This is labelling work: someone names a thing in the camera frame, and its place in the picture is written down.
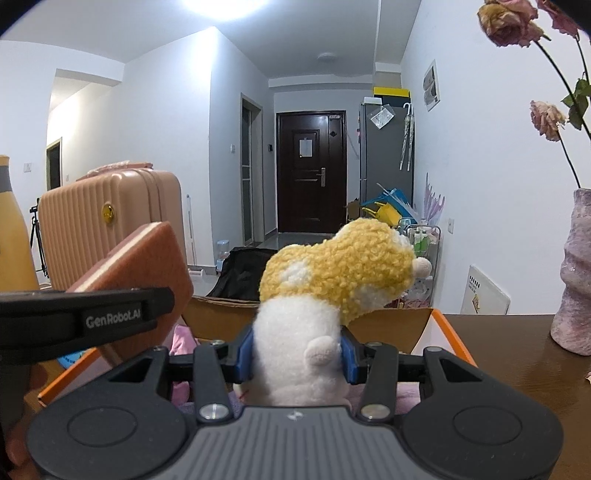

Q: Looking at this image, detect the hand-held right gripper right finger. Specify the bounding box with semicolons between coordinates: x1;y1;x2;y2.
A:
342;326;484;422

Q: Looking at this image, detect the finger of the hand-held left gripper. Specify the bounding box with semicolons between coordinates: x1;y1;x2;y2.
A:
139;287;175;330

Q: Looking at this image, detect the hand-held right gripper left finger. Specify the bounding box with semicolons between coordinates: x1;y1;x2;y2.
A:
108;325;256;424

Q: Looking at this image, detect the orange-red cardboard box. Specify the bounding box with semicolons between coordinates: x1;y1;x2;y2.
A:
38;295;476;407

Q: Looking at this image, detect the pink layered sponge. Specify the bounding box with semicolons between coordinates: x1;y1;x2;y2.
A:
65;222;195;367

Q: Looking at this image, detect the yellow and white plush toy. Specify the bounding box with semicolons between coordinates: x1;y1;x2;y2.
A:
233;218;433;408

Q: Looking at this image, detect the light blue soft tissue pack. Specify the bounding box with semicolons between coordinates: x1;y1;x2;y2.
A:
58;351;88;370

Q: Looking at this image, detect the pink satin cloth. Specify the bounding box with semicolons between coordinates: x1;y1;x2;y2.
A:
168;324;199;357

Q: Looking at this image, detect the white mop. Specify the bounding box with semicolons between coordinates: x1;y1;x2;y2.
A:
186;194;195;274

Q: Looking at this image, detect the black bag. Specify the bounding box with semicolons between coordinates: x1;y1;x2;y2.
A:
205;247;278;303

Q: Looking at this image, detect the yellow thermos jug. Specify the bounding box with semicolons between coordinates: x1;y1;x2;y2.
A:
0;154;41;291

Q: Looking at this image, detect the black tripod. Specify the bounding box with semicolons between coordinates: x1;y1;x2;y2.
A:
30;198;49;278

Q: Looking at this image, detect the pink ribbed suitcase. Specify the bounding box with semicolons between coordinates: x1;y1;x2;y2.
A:
38;168;188;291

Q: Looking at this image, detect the metal trolley rack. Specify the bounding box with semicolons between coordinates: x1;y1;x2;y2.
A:
397;219;441;310

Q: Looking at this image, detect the pink fluffy cloth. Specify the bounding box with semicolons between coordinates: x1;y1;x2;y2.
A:
76;160;153;182

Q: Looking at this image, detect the white flat board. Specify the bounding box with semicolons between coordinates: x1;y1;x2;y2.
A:
465;264;511;315

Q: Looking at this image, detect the glass interior door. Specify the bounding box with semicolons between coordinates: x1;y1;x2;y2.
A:
240;92;264;245

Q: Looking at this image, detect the dark brown entrance door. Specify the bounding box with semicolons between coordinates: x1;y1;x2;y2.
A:
276;111;347;234

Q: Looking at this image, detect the grey refrigerator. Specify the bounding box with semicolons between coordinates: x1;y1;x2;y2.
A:
359;102;415;217

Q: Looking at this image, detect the white folded umbrella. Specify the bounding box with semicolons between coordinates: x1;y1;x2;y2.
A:
399;104;415;171

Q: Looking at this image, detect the purple textured vase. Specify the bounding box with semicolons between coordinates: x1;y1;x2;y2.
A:
550;187;591;356

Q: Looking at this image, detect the clear plastic bag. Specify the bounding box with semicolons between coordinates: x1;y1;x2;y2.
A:
369;106;395;130

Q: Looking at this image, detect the yellow and black box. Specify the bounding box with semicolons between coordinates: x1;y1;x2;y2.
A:
373;86;411;106

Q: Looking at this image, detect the white electrical panel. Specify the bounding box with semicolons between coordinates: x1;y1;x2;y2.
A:
422;59;439;113

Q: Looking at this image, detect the dried pink rose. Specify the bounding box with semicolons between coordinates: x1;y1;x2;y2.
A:
530;100;581;188
538;0;591;70
478;0;583;139

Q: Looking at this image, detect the blue plastic frame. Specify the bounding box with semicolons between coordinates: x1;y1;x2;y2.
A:
362;185;416;217

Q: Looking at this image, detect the purple wall decal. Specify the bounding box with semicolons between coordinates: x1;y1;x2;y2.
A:
424;173;446;227

